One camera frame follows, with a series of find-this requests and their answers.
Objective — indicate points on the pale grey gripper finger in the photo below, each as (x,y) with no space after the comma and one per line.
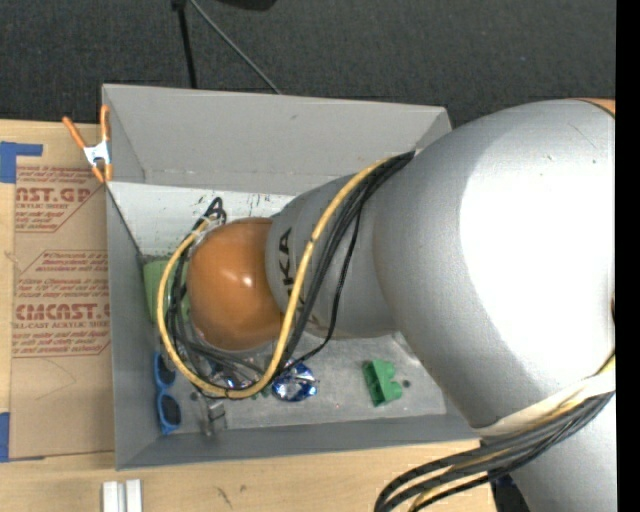
(218,413)
(205,417)

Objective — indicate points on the blue sunglasses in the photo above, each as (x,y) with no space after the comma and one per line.
(167,407)

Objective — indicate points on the blue shiny foil packet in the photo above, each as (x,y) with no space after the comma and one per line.
(295,385)

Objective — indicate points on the light green sponge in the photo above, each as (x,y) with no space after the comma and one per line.
(152,287)

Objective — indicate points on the green toy building block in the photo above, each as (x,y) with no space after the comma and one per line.
(381,382)

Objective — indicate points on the brown cardboard board red print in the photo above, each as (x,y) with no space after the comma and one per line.
(60,390)

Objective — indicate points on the grey metal bin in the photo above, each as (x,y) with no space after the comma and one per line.
(260,145)

